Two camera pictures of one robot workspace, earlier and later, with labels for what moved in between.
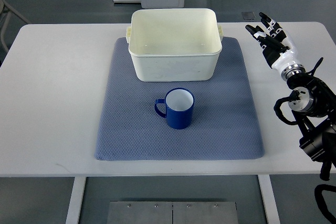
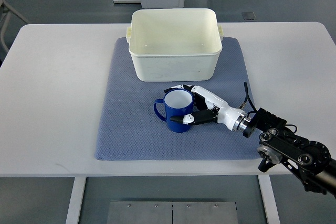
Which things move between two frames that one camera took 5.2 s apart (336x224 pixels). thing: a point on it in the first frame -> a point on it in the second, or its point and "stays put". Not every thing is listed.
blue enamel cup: (179, 104) stays put
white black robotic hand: (278, 48) -> (209, 107)
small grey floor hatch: (248, 16) stays put
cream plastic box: (175, 44) stays put
